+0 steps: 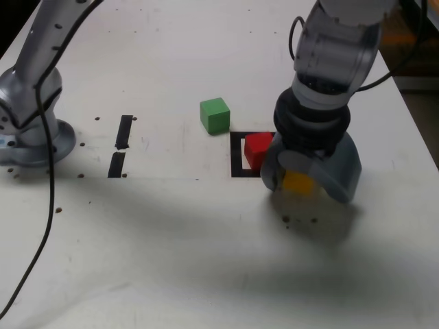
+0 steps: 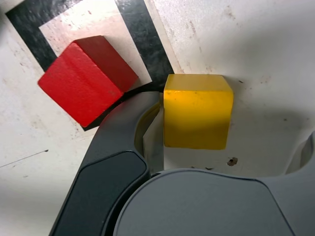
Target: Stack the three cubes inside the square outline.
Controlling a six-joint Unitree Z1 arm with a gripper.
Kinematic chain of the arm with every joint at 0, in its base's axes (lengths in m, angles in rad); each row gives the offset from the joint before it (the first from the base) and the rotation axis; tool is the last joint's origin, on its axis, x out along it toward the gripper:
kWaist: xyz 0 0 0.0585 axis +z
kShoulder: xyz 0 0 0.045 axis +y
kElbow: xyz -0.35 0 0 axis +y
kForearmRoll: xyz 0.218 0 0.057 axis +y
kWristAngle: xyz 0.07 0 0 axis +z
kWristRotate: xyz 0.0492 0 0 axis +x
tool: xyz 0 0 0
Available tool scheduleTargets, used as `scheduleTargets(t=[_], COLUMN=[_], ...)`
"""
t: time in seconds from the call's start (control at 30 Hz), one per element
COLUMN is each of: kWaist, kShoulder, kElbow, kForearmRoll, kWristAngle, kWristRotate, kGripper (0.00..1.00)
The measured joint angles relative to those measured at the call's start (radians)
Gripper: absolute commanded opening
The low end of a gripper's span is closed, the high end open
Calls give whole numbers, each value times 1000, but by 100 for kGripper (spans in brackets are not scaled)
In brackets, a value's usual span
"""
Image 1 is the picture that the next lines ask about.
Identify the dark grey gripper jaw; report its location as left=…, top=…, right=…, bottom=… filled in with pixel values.
left=259, top=135, right=287, bottom=193

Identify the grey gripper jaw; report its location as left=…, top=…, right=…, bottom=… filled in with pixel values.
left=277, top=132, right=363, bottom=204

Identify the yellow cube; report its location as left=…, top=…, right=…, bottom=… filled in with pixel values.
left=283, top=170, right=315, bottom=195

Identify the red cube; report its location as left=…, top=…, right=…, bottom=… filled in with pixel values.
left=244, top=132, right=275, bottom=171

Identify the green cube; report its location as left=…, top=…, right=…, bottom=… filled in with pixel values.
left=200, top=97, right=230, bottom=136

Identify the black tape square outline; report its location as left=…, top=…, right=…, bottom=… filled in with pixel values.
left=229, top=131, right=277, bottom=179

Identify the brown wooden furniture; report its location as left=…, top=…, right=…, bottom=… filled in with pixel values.
left=377, top=0, right=439, bottom=76

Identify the black tape strip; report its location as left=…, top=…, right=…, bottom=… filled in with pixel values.
left=107, top=114, right=134, bottom=179

